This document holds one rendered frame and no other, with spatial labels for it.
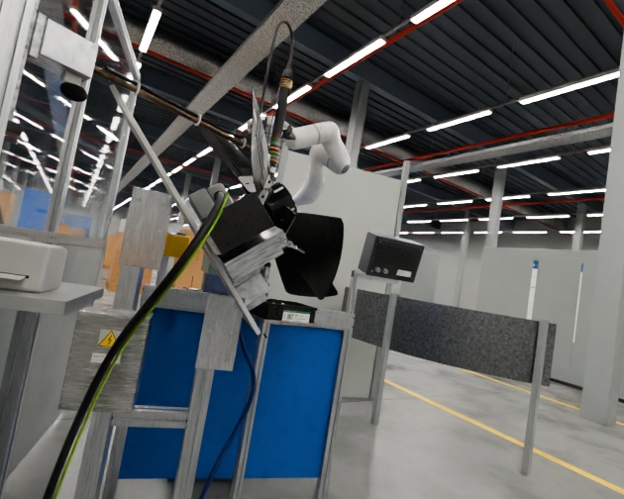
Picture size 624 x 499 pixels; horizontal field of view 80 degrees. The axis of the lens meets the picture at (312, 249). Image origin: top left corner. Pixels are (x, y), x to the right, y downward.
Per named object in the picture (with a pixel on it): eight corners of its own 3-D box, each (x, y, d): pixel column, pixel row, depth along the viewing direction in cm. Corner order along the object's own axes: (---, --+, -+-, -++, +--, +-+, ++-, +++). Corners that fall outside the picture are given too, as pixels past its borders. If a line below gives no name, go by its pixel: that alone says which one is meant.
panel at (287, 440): (117, 478, 140) (151, 306, 145) (118, 477, 141) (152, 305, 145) (319, 477, 165) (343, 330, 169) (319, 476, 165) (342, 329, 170)
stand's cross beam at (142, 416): (109, 426, 94) (113, 410, 94) (113, 419, 98) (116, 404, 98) (185, 428, 100) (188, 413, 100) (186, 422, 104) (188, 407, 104)
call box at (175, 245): (141, 255, 140) (147, 228, 140) (145, 255, 149) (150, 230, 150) (185, 262, 144) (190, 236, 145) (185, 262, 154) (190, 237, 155)
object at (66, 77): (61, 92, 73) (66, 69, 74) (54, 95, 76) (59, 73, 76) (89, 104, 77) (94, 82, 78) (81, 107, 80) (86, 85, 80)
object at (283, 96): (274, 147, 122) (285, 85, 123) (266, 148, 124) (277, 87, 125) (281, 150, 124) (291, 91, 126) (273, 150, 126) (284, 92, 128)
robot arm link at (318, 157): (287, 235, 195) (268, 217, 202) (301, 234, 205) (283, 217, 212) (335, 150, 174) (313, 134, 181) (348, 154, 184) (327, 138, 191)
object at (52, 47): (31, 52, 68) (41, 9, 68) (19, 61, 72) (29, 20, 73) (91, 81, 76) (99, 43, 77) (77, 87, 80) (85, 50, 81)
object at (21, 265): (-62, 284, 75) (-50, 231, 76) (-19, 279, 90) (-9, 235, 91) (35, 296, 80) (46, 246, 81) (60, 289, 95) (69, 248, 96)
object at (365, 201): (240, 390, 294) (286, 125, 309) (239, 388, 299) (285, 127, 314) (374, 399, 330) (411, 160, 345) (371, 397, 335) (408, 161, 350)
